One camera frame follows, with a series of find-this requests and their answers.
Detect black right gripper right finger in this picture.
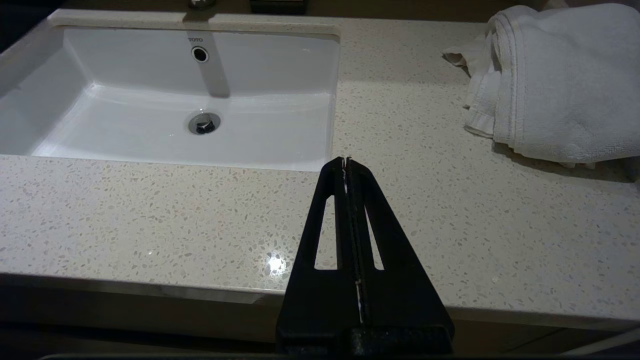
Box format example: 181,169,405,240
347,159,455,329

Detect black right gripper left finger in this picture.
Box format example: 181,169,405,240
276,157,361,329

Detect chrome drain stopper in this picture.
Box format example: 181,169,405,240
188,112,222,136

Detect white ceramic sink basin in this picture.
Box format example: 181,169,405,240
0,9,344,173

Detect white towel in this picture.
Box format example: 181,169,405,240
442,4,640,169

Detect black soap dish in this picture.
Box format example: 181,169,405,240
249,0,308,15

